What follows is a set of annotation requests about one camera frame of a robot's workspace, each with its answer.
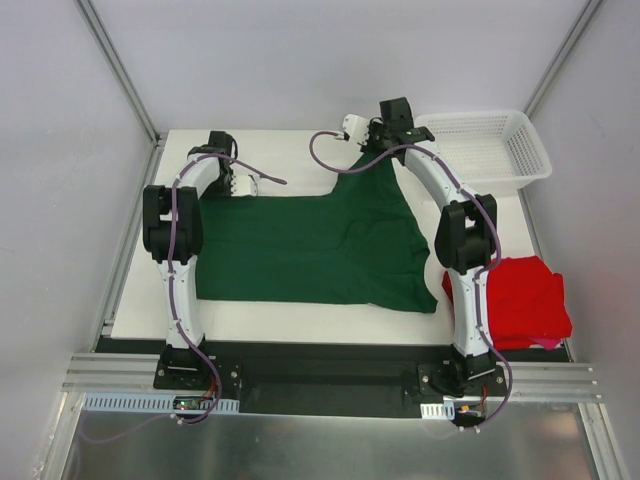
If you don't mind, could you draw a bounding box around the white plastic basket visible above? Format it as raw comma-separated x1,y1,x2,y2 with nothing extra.
416,110,552,194

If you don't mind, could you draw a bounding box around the green t shirt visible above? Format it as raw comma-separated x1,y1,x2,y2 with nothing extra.
196,160,437,314

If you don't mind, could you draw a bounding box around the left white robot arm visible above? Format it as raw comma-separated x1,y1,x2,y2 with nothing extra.
142,131,237,351

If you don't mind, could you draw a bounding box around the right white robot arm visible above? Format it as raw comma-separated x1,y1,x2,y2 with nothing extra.
362,97,501,395

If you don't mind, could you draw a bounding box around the red folded t shirt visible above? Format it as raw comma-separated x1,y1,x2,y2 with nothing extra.
441,256,572,356

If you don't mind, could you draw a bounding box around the pink folded t shirt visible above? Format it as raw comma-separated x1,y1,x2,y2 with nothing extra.
531,338,562,350

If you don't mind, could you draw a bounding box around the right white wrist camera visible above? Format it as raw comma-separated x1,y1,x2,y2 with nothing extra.
336,114,372,151

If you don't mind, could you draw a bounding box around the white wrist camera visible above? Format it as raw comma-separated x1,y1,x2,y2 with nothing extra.
230,175,258,198
336,114,372,151

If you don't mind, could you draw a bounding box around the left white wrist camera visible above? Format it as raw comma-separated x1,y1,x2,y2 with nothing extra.
230,175,258,198

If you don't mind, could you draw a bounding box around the aluminium frame rail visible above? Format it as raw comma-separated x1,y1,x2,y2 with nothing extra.
62,353,604,403

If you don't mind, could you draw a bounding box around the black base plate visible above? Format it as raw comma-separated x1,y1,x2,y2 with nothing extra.
153,341,507,418

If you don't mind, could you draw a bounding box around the right white cable duct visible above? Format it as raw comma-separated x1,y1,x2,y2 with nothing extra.
420,400,455,421

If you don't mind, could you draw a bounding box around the white cable duct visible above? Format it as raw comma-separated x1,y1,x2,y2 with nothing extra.
420,400,455,421
83,393,240,415

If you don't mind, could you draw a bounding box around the left white cable duct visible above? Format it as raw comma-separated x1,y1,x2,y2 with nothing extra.
83,393,240,415

